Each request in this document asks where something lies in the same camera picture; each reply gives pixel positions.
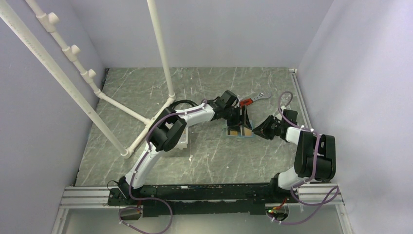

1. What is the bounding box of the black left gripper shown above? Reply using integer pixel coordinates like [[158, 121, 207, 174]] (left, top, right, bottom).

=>
[[223, 106, 252, 134]]

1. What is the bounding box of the aluminium extrusion frame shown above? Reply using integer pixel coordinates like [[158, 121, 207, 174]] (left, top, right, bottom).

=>
[[51, 186, 109, 234]]

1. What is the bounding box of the orange credit card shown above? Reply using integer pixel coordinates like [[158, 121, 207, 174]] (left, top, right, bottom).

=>
[[241, 127, 253, 137]]

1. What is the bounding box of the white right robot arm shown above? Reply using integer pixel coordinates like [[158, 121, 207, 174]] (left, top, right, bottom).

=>
[[252, 109, 337, 202]]

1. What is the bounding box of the clear plastic tray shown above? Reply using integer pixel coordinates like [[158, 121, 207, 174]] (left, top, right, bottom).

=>
[[175, 127, 188, 150]]

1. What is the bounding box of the red handled adjustable wrench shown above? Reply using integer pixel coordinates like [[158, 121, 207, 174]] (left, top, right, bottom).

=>
[[239, 92, 272, 108]]

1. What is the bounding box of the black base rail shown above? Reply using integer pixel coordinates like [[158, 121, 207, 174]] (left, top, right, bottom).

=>
[[108, 179, 295, 217]]

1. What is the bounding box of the black coiled cable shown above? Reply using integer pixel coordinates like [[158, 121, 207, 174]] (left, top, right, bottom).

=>
[[172, 99, 199, 109]]

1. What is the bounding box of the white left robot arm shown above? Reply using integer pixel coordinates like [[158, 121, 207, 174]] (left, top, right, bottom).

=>
[[118, 90, 253, 205]]

